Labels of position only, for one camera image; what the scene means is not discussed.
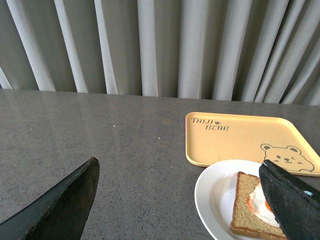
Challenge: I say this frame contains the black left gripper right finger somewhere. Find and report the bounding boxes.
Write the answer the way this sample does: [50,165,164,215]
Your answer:
[259,160,320,240]

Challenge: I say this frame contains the fried egg filling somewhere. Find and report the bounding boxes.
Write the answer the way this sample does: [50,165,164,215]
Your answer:
[247,183,280,228]

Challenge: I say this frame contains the white round plate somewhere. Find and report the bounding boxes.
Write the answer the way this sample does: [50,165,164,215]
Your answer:
[194,159,267,240]

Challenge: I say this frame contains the yellow bear tray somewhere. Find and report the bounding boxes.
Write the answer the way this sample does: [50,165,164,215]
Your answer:
[185,112,320,177]

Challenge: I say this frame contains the bottom bread slice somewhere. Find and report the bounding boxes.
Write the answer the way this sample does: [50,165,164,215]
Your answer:
[230,171,286,240]

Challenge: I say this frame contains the grey pleated curtain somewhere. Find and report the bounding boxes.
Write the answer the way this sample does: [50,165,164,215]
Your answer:
[0,0,320,106]

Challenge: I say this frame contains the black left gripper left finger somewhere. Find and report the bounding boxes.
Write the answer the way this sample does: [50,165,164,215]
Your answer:
[0,157,100,240]

